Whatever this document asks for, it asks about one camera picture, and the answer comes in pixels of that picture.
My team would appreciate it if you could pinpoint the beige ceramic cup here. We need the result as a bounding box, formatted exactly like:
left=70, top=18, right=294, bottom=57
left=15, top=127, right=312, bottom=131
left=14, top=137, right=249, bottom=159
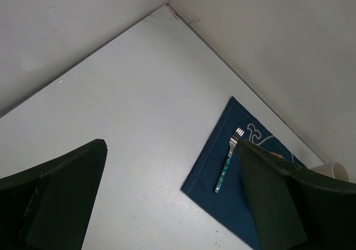
left=309, top=162, right=350, bottom=182

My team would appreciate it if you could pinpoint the floral orange-rimmed plate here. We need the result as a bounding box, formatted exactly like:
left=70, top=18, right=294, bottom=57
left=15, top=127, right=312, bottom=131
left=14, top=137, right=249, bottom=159
left=271, top=152, right=283, bottom=159

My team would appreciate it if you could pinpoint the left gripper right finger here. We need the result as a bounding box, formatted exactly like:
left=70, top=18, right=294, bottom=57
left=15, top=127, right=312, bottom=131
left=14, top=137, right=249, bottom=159
left=238, top=140, right=355, bottom=249

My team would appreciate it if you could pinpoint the blue whale cloth napkin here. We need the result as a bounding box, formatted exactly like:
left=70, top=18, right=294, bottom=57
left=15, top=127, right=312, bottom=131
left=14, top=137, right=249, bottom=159
left=181, top=97, right=302, bottom=249

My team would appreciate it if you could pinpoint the green-handled metal fork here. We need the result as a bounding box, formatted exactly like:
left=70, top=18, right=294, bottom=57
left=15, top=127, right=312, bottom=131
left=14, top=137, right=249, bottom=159
left=214, top=128, right=245, bottom=193

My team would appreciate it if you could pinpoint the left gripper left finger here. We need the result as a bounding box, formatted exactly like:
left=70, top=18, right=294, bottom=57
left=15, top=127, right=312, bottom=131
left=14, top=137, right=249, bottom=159
left=1, top=139, right=107, bottom=249

